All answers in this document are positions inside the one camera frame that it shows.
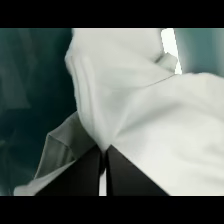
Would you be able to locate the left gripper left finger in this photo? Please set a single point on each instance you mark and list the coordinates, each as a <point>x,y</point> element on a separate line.
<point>80,176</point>

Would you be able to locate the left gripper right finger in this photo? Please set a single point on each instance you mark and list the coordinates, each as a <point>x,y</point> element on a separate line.
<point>128,178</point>

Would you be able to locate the white shirt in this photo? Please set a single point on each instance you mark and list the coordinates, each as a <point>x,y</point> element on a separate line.
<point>146,110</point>

